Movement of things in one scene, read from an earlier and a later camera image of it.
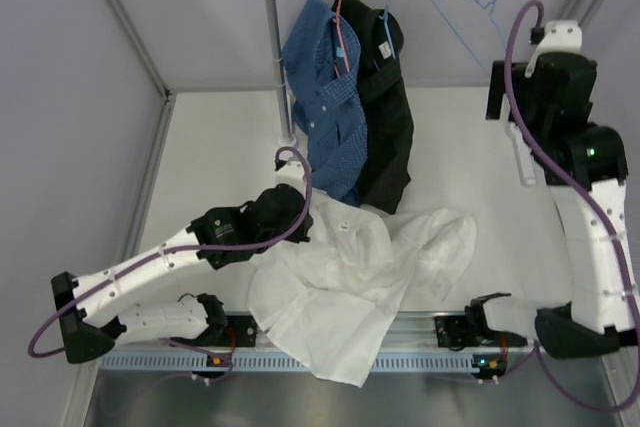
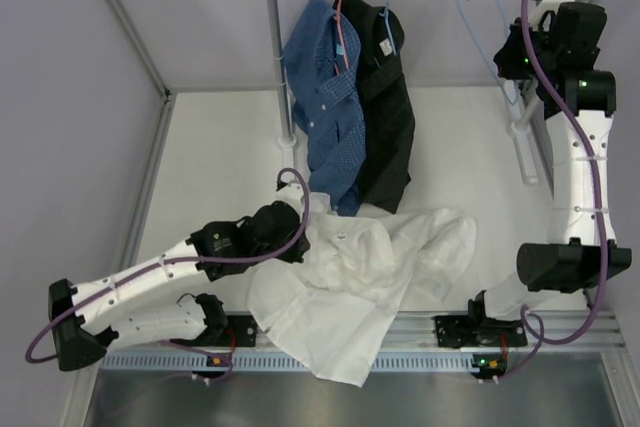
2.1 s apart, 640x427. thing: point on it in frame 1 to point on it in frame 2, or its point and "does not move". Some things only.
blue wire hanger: x=488 y=5 to x=467 y=26
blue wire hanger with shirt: x=385 y=16 does not move
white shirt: x=336 y=299 does not move
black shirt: x=387 y=100 does not move
